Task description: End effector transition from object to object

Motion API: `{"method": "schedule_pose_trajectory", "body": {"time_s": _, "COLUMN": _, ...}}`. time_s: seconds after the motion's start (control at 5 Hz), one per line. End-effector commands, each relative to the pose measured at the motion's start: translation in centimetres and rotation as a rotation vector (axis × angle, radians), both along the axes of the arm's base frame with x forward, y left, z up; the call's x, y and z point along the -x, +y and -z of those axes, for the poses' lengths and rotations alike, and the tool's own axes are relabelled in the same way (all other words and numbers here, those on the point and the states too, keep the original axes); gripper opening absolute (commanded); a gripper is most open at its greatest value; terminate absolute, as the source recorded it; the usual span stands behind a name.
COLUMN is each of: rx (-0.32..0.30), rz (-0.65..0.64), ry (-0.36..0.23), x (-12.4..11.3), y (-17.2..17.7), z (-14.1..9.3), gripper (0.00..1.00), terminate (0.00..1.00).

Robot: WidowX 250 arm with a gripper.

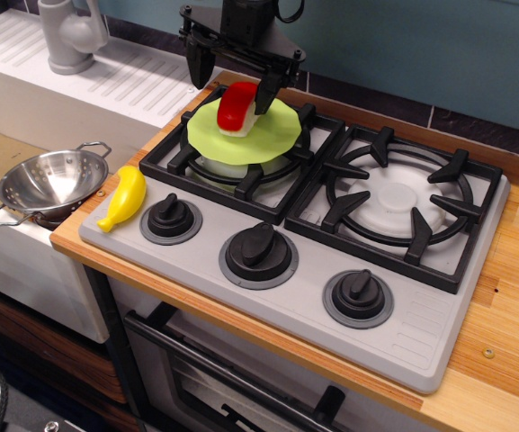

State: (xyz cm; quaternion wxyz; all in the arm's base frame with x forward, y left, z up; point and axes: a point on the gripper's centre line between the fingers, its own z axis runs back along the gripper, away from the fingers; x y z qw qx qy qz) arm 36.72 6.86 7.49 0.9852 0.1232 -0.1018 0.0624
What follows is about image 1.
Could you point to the yellow toy banana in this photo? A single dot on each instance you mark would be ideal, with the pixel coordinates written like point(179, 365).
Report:
point(127, 198)

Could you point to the red and white toy sushi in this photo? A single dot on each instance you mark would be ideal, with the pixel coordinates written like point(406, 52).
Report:
point(236, 114)

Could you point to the steel colander with handles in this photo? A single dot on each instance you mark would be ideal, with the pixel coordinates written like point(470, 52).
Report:
point(48, 188)

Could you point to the toy oven door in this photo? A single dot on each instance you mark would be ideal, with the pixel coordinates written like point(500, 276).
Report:
point(212, 380)

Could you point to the white toy sink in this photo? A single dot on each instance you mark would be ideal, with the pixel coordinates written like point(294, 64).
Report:
point(124, 99)

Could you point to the black right stove knob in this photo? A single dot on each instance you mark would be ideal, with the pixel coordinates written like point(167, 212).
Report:
point(358, 299)

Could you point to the black oven door handle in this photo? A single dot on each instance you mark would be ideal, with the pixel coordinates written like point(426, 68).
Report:
point(319, 420)

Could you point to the black burner grate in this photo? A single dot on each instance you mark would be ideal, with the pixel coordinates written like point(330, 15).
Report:
point(261, 174)
point(413, 210)

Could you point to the black left stove knob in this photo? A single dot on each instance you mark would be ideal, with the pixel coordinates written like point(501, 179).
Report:
point(171, 221)

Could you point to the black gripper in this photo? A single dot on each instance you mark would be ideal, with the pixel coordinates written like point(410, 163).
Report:
point(246, 33)

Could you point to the grey toy stove top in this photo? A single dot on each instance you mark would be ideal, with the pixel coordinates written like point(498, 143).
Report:
point(412, 347)

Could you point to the black left burner grate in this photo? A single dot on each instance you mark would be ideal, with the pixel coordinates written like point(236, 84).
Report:
point(261, 174)

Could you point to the grey toy faucet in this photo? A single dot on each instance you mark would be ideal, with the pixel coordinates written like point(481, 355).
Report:
point(72, 40)

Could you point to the black right burner grate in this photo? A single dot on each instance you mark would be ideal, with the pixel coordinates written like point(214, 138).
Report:
point(413, 210)

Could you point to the black middle stove knob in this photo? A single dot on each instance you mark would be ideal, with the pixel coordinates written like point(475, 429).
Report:
point(258, 258)

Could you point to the black stove knob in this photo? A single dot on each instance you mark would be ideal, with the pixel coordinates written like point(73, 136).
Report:
point(171, 221)
point(258, 258)
point(358, 299)

